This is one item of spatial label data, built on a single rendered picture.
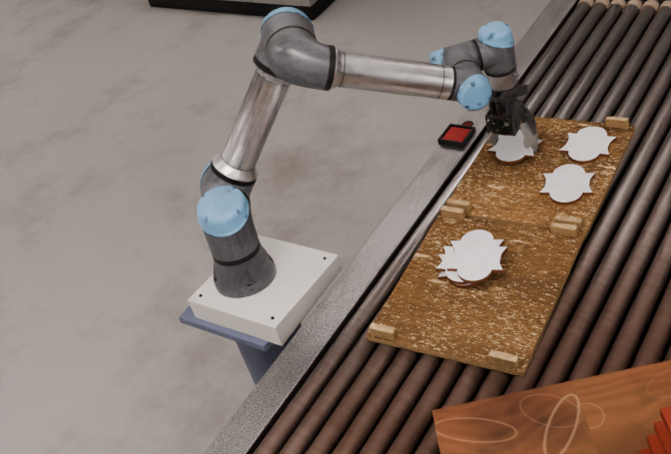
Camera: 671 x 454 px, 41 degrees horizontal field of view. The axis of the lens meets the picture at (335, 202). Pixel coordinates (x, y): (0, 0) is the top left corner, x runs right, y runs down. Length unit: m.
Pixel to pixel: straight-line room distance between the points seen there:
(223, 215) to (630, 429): 0.97
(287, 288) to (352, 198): 1.76
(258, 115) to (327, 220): 1.75
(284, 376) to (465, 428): 0.49
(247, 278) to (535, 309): 0.67
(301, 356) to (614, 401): 0.69
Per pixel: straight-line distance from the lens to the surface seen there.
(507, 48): 2.12
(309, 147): 4.24
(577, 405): 1.63
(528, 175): 2.26
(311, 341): 2.00
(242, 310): 2.11
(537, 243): 2.07
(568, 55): 2.74
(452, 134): 2.46
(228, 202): 2.06
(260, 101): 2.06
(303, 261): 2.19
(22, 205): 4.69
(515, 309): 1.93
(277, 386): 1.95
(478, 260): 1.99
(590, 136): 2.35
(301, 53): 1.89
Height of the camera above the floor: 2.33
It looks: 37 degrees down
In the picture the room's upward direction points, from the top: 17 degrees counter-clockwise
